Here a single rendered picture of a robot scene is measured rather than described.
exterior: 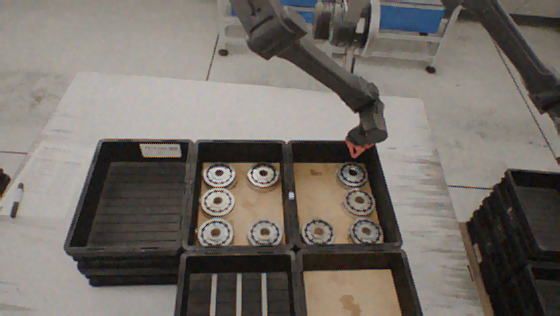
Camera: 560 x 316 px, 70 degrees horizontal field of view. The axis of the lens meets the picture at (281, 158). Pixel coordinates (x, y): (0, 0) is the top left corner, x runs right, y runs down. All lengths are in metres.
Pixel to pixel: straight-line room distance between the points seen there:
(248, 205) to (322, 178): 0.27
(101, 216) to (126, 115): 0.59
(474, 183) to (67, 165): 2.22
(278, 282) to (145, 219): 0.44
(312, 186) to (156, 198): 0.50
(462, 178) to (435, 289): 1.42
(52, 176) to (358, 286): 1.13
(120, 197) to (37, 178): 0.41
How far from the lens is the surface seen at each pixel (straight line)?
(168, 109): 1.79
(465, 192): 2.68
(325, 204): 1.31
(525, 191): 2.15
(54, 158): 1.72
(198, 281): 1.17
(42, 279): 1.44
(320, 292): 1.17
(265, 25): 0.82
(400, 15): 3.17
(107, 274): 1.27
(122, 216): 1.32
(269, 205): 1.28
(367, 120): 1.10
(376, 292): 1.20
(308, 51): 0.88
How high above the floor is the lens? 1.89
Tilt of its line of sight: 49 degrees down
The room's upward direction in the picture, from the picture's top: 6 degrees clockwise
